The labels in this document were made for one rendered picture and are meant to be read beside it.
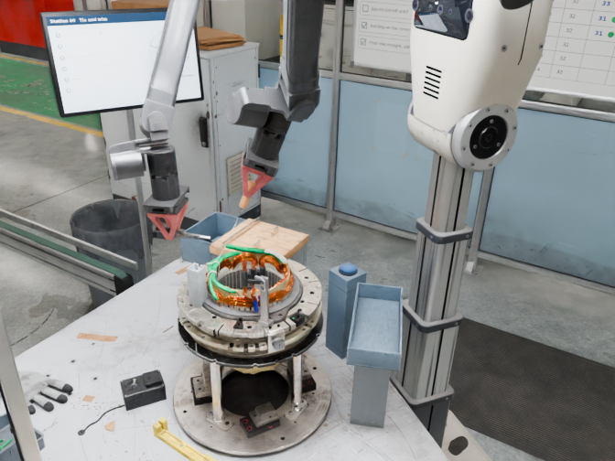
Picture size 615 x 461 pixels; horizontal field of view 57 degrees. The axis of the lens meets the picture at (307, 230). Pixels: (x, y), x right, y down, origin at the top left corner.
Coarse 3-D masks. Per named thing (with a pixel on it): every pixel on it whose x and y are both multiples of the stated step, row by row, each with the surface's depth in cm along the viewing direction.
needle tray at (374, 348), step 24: (360, 288) 136; (384, 288) 134; (360, 312) 131; (384, 312) 131; (360, 336) 123; (384, 336) 124; (360, 360) 115; (384, 360) 114; (360, 384) 127; (384, 384) 126; (360, 408) 130; (384, 408) 129
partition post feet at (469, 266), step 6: (324, 222) 398; (330, 222) 388; (336, 222) 396; (318, 228) 391; (324, 228) 389; (330, 228) 391; (336, 228) 391; (468, 264) 344; (480, 264) 350; (468, 270) 343; (474, 270) 345; (480, 270) 346
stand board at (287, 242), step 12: (240, 228) 159; (252, 228) 159; (264, 228) 159; (240, 240) 153; (252, 240) 153; (264, 240) 153; (276, 240) 153; (288, 240) 153; (300, 240) 153; (216, 252) 150; (288, 252) 148
